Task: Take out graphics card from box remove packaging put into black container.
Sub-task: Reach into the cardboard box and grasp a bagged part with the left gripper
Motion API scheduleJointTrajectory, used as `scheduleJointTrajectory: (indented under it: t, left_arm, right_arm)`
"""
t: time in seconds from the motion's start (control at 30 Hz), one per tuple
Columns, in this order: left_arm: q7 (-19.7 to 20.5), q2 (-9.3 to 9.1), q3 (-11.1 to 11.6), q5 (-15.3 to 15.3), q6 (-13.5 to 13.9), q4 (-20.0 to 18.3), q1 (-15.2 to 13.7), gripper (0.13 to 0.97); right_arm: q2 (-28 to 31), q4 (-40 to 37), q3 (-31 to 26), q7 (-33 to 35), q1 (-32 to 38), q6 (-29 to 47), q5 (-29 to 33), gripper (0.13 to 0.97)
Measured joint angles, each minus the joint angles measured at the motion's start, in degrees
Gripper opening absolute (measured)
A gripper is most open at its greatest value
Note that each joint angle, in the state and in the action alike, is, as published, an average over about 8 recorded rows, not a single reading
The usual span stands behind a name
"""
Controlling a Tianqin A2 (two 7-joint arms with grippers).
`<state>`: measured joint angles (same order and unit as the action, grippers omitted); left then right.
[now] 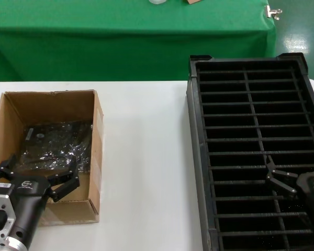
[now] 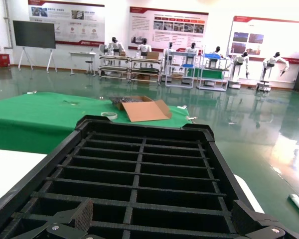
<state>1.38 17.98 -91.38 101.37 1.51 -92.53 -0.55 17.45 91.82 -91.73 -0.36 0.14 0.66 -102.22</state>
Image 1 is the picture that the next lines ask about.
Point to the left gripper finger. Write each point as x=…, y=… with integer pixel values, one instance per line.
x=66, y=180
x=5, y=167

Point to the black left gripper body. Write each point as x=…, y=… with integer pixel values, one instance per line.
x=28, y=188

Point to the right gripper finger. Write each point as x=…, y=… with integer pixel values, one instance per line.
x=282, y=181

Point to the transparent antistatic bag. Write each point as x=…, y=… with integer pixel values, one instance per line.
x=55, y=154

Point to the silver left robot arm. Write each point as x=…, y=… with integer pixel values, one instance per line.
x=8, y=243

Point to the brown cardboard box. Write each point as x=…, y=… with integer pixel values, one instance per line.
x=57, y=107

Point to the black slotted container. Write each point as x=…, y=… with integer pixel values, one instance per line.
x=225, y=125

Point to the small open cardboard box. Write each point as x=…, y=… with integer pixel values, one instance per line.
x=193, y=1

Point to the green cloth covered table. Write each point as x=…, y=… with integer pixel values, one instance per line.
x=120, y=39

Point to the silver binder clip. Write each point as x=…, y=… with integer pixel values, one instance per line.
x=273, y=11

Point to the clear tape roll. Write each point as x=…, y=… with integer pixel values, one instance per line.
x=158, y=1

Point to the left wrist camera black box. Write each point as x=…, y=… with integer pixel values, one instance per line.
x=1, y=188

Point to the left aluminium camera bracket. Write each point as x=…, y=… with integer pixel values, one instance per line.
x=1, y=211

